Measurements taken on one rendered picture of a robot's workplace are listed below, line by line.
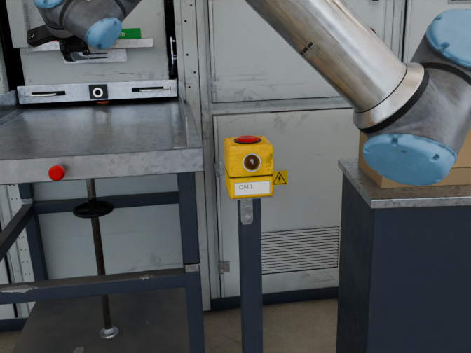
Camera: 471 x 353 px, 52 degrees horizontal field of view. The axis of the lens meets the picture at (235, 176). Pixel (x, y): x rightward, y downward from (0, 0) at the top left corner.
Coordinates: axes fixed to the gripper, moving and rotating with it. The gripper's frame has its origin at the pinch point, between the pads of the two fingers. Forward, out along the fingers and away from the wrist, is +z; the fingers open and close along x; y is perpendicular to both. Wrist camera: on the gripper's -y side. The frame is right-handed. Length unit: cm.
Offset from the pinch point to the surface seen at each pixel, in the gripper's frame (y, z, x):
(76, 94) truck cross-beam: -2.7, 17.9, -5.1
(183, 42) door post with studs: 35.1, 7.0, 8.4
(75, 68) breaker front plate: -2.2, 14.5, 3.3
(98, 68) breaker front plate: 5.6, 14.8, 3.0
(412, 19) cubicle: 116, 3, 13
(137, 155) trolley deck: 22, -41, -44
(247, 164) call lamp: 43, -64, -53
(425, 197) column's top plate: 82, -51, -59
